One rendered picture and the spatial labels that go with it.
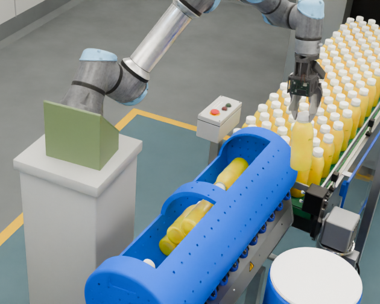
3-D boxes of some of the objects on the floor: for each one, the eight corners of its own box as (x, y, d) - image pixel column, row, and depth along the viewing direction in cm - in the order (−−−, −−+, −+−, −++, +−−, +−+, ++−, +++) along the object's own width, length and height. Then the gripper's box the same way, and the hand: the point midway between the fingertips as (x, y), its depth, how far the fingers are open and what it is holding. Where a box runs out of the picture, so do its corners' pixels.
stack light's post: (329, 334, 319) (383, 141, 259) (331, 329, 322) (386, 136, 262) (336, 338, 318) (393, 144, 257) (339, 332, 321) (396, 140, 260)
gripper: (281, 54, 193) (277, 123, 201) (321, 59, 188) (313, 131, 196) (292, 48, 200) (287, 116, 208) (330, 53, 195) (323, 122, 203)
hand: (303, 116), depth 204 cm, fingers closed on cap, 4 cm apart
